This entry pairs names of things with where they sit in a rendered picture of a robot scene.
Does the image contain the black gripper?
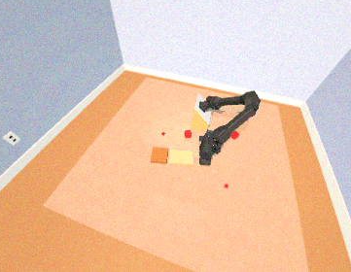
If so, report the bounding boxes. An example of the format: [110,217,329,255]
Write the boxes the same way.
[198,135,212,166]

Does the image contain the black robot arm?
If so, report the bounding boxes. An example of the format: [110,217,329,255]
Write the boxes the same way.
[199,90,261,159]

